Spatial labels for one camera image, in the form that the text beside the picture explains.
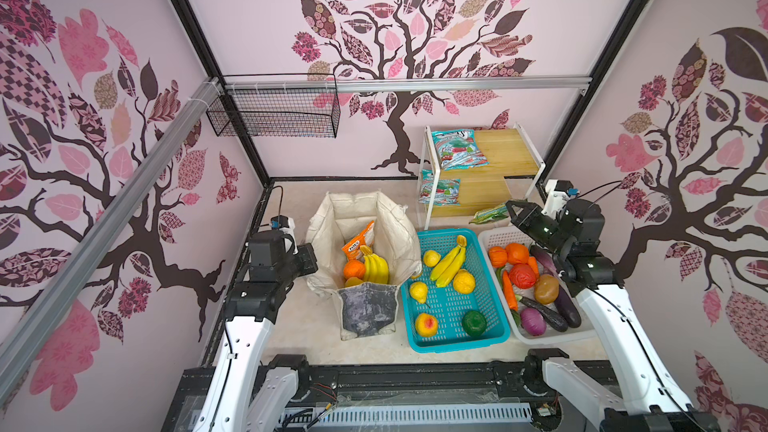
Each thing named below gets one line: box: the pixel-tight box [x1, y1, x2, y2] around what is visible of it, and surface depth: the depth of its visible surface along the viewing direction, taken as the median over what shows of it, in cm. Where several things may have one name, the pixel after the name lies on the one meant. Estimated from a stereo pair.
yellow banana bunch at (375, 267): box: [359, 244, 389, 284], surface depth 91 cm
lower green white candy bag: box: [418, 169, 461, 206], surface depth 93 cm
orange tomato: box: [506, 242, 529, 264], surface depth 92 cm
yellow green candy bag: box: [468, 203, 509, 224], surface depth 76 cm
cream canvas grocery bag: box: [305, 191, 422, 341], surface depth 80 cm
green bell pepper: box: [462, 310, 487, 338], surface depth 81 cm
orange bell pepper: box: [488, 246, 508, 268], surface depth 92 cm
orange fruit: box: [343, 259, 367, 280], surface depth 90 cm
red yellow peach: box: [415, 312, 439, 338], surface depth 80 cm
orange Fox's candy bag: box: [342, 220, 375, 261], surface depth 89 cm
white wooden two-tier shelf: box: [424, 123, 546, 230], surface depth 83 cm
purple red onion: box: [520, 307, 547, 337], surface depth 80 cm
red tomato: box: [509, 263, 537, 289], surface depth 89 cm
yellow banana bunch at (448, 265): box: [430, 235, 467, 288], surface depth 94 cm
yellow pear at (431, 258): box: [423, 250, 441, 267], surface depth 94 cm
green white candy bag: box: [432, 129, 490, 171], surface depth 79 cm
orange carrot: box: [502, 270, 518, 311], surface depth 89 cm
